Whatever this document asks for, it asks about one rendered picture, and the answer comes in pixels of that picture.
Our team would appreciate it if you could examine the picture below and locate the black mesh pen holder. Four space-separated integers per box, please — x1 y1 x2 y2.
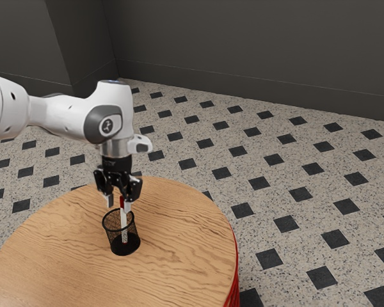
102 207 141 256

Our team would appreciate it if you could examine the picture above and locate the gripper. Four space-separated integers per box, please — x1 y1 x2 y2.
93 155 143 214

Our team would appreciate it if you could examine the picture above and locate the red and white pen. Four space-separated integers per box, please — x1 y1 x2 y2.
119 196 129 245

